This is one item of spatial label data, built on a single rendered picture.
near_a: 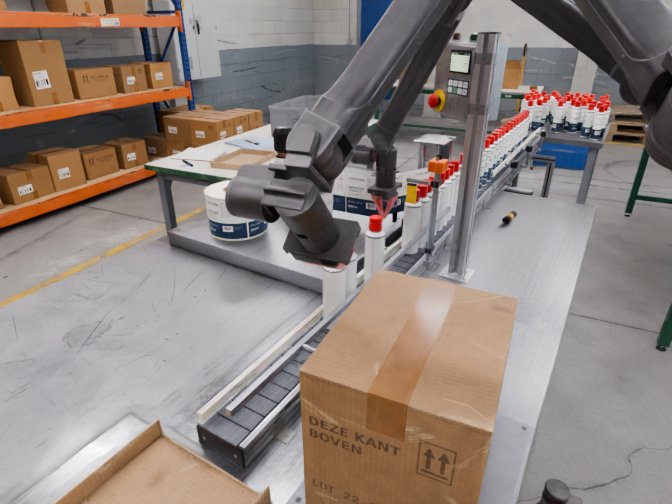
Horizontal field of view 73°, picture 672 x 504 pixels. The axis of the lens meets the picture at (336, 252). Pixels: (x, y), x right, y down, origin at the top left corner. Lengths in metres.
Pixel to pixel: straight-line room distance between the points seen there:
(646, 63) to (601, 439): 1.86
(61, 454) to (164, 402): 0.19
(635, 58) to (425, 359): 0.41
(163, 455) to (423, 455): 0.50
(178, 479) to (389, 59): 0.73
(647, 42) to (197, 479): 0.86
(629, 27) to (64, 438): 1.06
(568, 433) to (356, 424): 1.70
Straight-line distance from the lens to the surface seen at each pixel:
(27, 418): 1.11
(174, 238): 1.66
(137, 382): 1.10
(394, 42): 0.63
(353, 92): 0.60
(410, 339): 0.65
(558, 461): 2.12
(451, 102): 1.34
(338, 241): 0.64
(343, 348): 0.63
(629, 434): 2.36
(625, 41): 0.61
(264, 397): 0.92
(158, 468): 0.91
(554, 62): 8.76
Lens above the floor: 1.51
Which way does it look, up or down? 26 degrees down
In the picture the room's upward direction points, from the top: straight up
